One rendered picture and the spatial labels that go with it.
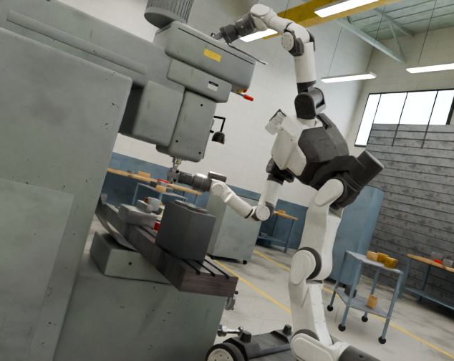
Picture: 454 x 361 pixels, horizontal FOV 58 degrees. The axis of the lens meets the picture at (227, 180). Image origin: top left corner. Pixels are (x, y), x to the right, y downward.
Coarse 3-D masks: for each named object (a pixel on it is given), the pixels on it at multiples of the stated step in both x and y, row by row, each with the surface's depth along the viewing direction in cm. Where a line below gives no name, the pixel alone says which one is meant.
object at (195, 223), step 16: (176, 208) 167; (192, 208) 161; (160, 224) 173; (176, 224) 164; (192, 224) 158; (208, 224) 162; (160, 240) 171; (176, 240) 161; (192, 240) 159; (208, 240) 164; (192, 256) 160
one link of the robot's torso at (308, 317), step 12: (300, 252) 179; (300, 264) 177; (312, 264) 174; (300, 276) 176; (300, 288) 176; (312, 288) 180; (300, 300) 178; (312, 300) 177; (300, 312) 178; (312, 312) 175; (300, 324) 177; (312, 324) 174; (324, 324) 179; (312, 336) 171; (324, 336) 175
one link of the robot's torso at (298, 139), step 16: (288, 128) 190; (304, 128) 189; (320, 128) 192; (336, 128) 201; (288, 144) 191; (304, 144) 186; (320, 144) 186; (336, 144) 191; (288, 160) 194; (304, 160) 185; (320, 160) 182; (304, 176) 189
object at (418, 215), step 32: (384, 128) 1033; (416, 128) 954; (448, 128) 886; (384, 160) 1009; (416, 160) 933; (448, 160) 868; (416, 192) 914; (448, 192) 852; (384, 224) 964; (416, 224) 895; (448, 224) 835; (448, 256) 819; (416, 288) 857; (448, 288) 804
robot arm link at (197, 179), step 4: (180, 172) 198; (180, 176) 197; (184, 176) 197; (188, 176) 199; (192, 176) 199; (196, 176) 200; (200, 176) 201; (180, 180) 197; (184, 180) 198; (188, 180) 199; (192, 180) 200; (196, 180) 199; (200, 180) 200; (188, 184) 199; (192, 184) 201; (196, 184) 199; (200, 184) 200; (192, 188) 202; (196, 188) 201; (200, 188) 201
